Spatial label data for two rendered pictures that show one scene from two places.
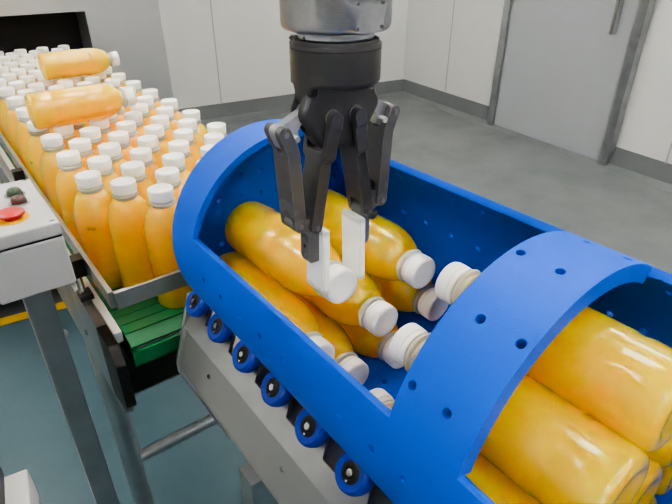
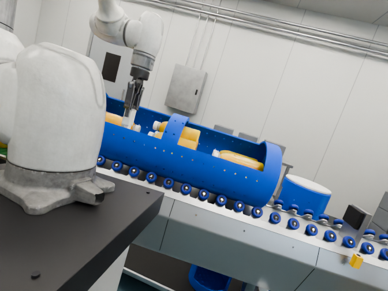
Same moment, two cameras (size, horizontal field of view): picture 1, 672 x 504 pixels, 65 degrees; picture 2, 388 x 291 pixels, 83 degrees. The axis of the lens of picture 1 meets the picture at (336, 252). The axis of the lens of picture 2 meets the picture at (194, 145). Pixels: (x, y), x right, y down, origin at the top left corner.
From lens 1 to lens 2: 0.64 m
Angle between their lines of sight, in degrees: 51
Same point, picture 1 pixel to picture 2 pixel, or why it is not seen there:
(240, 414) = not seen: hidden behind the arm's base
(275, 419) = (99, 170)
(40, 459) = not seen: outside the picture
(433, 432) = (171, 138)
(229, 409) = not seen: hidden behind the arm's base
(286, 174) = (130, 93)
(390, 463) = (160, 148)
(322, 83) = (141, 77)
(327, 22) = (146, 66)
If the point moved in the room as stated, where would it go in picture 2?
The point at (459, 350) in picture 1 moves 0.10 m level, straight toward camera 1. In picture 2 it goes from (173, 125) to (185, 131)
